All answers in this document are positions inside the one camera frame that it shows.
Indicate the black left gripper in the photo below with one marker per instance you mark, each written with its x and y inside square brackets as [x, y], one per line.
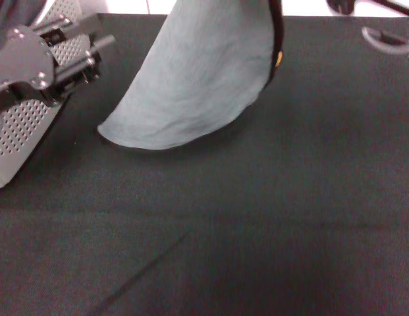
[23, 62]

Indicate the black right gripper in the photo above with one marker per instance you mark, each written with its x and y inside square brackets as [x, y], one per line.
[340, 5]

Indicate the grey and yellow towel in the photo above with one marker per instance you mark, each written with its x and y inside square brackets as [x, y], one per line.
[197, 82]

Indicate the grey perforated storage box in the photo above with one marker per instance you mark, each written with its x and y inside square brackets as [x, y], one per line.
[16, 138]

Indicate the dark grey cloth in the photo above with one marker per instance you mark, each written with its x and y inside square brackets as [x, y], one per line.
[6, 19]

